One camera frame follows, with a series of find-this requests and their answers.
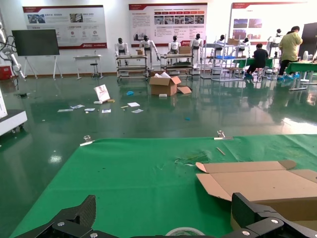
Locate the green table cloth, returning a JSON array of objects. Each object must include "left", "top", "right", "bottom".
[{"left": 9, "top": 133, "right": 317, "bottom": 238}]

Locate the clear plastic wrapper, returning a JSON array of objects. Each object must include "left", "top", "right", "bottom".
[{"left": 174, "top": 151, "right": 211, "bottom": 167}]

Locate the metal rack cart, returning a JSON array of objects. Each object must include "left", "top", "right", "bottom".
[
  {"left": 160, "top": 53, "right": 195, "bottom": 80},
  {"left": 115, "top": 54, "right": 149, "bottom": 82}
]

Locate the person in yellow shirt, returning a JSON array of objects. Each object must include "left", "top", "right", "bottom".
[{"left": 276, "top": 26, "right": 304, "bottom": 81}]

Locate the red box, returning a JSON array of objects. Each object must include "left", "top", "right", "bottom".
[{"left": 0, "top": 65, "right": 12, "bottom": 80}]

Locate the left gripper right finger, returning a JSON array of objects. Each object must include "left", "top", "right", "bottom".
[{"left": 222, "top": 192, "right": 317, "bottom": 238}]

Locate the wall poster red stripe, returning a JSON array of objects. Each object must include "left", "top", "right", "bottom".
[
  {"left": 128, "top": 2, "right": 208, "bottom": 48},
  {"left": 22, "top": 4, "right": 108, "bottom": 50},
  {"left": 230, "top": 1, "right": 309, "bottom": 45}
]

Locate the green covered work table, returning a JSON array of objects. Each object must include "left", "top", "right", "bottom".
[
  {"left": 284, "top": 60, "right": 317, "bottom": 91},
  {"left": 232, "top": 58, "right": 273, "bottom": 75}
]

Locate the person in black shirt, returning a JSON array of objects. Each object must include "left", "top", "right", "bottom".
[{"left": 246, "top": 43, "right": 270, "bottom": 80}]

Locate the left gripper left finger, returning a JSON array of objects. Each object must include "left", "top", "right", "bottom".
[{"left": 9, "top": 194, "right": 109, "bottom": 238}]

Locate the black panel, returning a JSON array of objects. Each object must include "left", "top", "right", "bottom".
[{"left": 301, "top": 22, "right": 317, "bottom": 60}]

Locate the white humanoid robot black head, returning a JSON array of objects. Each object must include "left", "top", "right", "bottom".
[
  {"left": 266, "top": 28, "right": 284, "bottom": 58},
  {"left": 114, "top": 37, "right": 129, "bottom": 66},
  {"left": 138, "top": 35, "right": 160, "bottom": 71},
  {"left": 190, "top": 33, "right": 204, "bottom": 75},
  {"left": 238, "top": 37, "right": 251, "bottom": 58},
  {"left": 214, "top": 34, "right": 227, "bottom": 57},
  {"left": 167, "top": 35, "right": 181, "bottom": 55}
]

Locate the white machine base on wheels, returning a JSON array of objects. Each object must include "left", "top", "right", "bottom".
[{"left": 0, "top": 86, "right": 28, "bottom": 137}]

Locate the white table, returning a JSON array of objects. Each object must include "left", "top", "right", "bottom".
[{"left": 73, "top": 54, "right": 104, "bottom": 80}]

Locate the metal binder clip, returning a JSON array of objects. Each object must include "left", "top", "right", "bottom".
[
  {"left": 214, "top": 130, "right": 234, "bottom": 141},
  {"left": 79, "top": 135, "right": 96, "bottom": 147}
]

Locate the clear tape roll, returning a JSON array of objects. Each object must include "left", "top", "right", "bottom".
[{"left": 165, "top": 227, "right": 206, "bottom": 237}]

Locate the open cardboard box round hole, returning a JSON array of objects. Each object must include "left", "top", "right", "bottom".
[{"left": 195, "top": 160, "right": 317, "bottom": 231}]

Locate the black stool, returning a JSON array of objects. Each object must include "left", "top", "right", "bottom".
[{"left": 90, "top": 63, "right": 104, "bottom": 79}]

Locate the black monitor on stand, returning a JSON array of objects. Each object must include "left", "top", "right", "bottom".
[{"left": 11, "top": 29, "right": 64, "bottom": 80}]

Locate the large open cardboard carton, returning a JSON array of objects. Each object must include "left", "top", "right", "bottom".
[{"left": 148, "top": 71, "right": 193, "bottom": 97}]

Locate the metal shelf frame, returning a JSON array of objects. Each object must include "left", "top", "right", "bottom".
[{"left": 200, "top": 41, "right": 246, "bottom": 82}]

